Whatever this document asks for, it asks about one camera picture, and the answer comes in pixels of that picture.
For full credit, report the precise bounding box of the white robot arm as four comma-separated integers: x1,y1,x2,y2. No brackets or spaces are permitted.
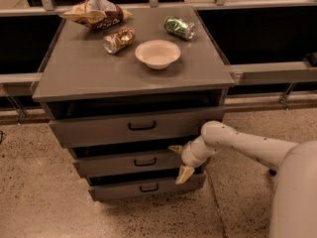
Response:
169,121,317,238

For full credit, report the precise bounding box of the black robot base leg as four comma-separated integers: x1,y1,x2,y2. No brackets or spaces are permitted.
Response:
268,170,276,177

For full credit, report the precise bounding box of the grey bottom drawer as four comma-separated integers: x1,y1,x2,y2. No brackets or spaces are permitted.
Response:
88,173,205,201

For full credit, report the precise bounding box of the grey top drawer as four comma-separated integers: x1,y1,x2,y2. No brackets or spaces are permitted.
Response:
50,107,224,148

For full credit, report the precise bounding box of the white bowl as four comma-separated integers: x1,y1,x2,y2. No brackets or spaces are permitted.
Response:
135,40,180,69

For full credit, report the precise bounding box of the crumpled chip bag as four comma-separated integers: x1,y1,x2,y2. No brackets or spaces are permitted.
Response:
59,0,132,30

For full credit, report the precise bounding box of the gold soda can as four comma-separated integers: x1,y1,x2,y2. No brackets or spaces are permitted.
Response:
103,26,136,55

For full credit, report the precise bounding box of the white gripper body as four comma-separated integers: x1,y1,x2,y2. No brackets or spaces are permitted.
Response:
181,141,207,168

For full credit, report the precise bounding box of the green soda can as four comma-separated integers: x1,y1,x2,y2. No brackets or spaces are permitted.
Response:
163,16,195,41

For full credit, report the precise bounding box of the grey drawer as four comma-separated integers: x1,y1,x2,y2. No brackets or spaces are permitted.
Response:
88,173,205,201
50,107,224,148
73,150,182,178

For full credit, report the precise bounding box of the grey three-drawer cabinet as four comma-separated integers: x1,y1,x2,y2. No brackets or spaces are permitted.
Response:
33,7,233,187

